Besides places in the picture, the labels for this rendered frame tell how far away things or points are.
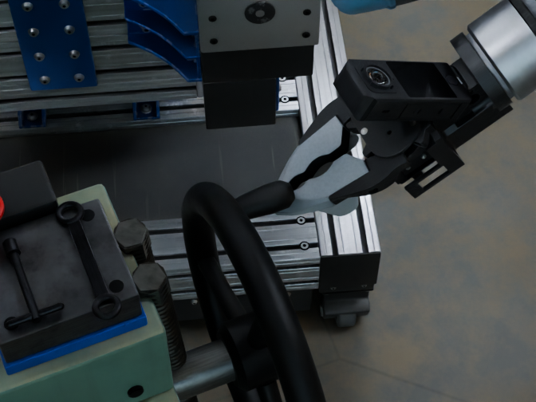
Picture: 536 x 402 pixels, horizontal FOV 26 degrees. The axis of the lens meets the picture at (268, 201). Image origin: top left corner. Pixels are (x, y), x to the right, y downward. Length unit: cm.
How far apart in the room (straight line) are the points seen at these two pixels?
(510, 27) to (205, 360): 36
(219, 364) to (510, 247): 114
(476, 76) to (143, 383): 35
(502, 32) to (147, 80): 71
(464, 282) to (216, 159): 47
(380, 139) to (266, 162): 89
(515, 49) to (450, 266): 108
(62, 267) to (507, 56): 38
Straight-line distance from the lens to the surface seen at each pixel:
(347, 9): 97
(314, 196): 95
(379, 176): 93
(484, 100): 98
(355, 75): 88
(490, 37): 94
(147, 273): 82
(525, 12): 94
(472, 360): 190
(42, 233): 81
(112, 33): 148
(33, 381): 80
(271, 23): 130
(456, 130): 98
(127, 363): 82
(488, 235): 203
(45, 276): 79
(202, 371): 94
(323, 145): 97
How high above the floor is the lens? 167
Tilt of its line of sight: 55 degrees down
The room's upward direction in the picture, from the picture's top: straight up
